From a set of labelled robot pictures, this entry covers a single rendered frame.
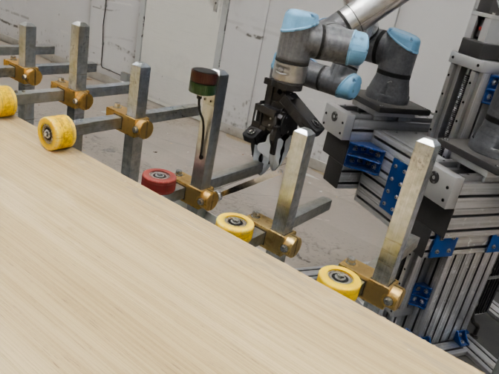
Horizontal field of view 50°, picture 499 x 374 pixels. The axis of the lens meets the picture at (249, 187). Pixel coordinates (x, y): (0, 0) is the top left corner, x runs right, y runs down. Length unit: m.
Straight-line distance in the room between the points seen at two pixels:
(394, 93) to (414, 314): 0.80
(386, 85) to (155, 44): 3.40
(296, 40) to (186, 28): 3.64
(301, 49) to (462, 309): 1.31
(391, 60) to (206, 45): 2.93
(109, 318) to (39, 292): 0.12
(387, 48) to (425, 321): 0.96
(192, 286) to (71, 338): 0.22
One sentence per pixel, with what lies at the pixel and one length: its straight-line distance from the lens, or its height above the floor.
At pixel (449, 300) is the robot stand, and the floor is 0.43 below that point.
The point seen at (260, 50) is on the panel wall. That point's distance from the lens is 4.33.
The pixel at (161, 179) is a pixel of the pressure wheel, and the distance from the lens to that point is 1.25.
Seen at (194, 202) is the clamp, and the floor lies 0.84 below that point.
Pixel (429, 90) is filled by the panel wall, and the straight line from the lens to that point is 3.77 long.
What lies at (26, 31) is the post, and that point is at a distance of 1.80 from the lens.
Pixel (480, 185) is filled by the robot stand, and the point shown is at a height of 0.97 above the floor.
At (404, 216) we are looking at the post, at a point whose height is 1.02.
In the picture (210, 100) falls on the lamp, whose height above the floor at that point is 1.09.
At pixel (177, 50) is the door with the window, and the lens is 4.87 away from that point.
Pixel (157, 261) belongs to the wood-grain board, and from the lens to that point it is 0.96.
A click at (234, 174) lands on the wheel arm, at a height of 0.85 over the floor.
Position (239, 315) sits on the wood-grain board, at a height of 0.90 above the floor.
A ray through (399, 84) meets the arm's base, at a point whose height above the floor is 1.10.
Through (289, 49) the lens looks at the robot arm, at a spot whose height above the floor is 1.24.
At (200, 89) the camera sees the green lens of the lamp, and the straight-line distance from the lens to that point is 1.19.
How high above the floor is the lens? 1.41
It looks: 23 degrees down
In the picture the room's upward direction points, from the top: 11 degrees clockwise
